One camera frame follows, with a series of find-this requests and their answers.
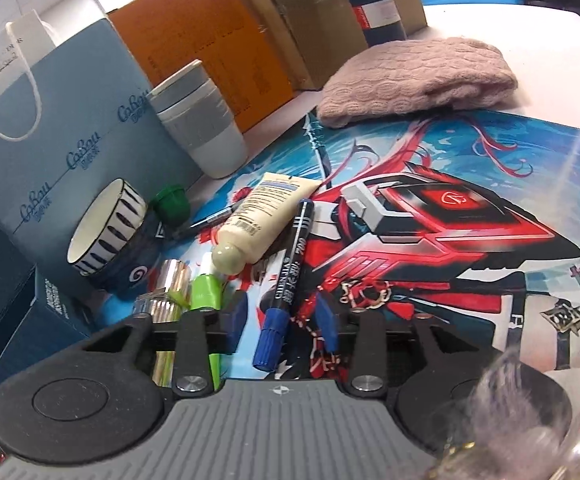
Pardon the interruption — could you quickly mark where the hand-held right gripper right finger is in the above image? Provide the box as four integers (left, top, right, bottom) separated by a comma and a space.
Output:
317, 295, 500, 397

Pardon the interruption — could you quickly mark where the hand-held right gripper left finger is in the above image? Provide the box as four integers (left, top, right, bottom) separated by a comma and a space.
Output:
77, 292, 249, 397

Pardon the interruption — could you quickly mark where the green marker pen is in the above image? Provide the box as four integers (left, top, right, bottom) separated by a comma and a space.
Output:
190, 252, 223, 395

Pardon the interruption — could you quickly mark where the blue marker pen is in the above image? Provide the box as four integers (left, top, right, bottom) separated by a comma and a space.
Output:
251, 199, 315, 374

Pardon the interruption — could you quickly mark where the silver metal tube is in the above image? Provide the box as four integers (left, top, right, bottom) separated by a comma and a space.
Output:
137, 259, 192, 391

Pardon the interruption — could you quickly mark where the cream squeeze tube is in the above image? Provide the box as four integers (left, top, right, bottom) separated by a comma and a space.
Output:
211, 171, 321, 275

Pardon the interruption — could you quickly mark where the striped blue ceramic bowl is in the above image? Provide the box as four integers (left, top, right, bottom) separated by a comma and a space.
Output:
66, 178, 163, 292

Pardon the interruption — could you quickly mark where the dark blue plastic crate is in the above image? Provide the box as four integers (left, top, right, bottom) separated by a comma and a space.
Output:
0, 207, 102, 441

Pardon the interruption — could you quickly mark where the black pen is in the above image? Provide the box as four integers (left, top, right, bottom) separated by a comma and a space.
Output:
172, 202, 243, 239

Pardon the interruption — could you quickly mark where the small green cap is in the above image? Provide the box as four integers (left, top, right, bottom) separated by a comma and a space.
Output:
150, 185, 191, 226

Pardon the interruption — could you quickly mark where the printed desk mat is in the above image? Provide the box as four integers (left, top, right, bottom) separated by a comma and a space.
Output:
135, 110, 580, 391

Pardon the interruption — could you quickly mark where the grey and white cup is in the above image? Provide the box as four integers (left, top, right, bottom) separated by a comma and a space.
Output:
148, 59, 243, 180

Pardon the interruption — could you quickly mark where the pink knitted cloth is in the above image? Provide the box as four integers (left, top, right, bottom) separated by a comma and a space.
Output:
316, 36, 519, 129

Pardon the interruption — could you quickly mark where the blue cardboard box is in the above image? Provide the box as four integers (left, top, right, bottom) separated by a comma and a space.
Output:
0, 17, 205, 311

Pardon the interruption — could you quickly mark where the orange cardboard box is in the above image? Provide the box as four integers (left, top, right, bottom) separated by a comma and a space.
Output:
106, 0, 298, 136

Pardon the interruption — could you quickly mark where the large brown cardboard box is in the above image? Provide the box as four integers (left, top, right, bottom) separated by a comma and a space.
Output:
225, 0, 371, 92

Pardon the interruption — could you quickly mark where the white paper bag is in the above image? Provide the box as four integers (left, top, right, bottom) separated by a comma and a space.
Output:
0, 8, 53, 141

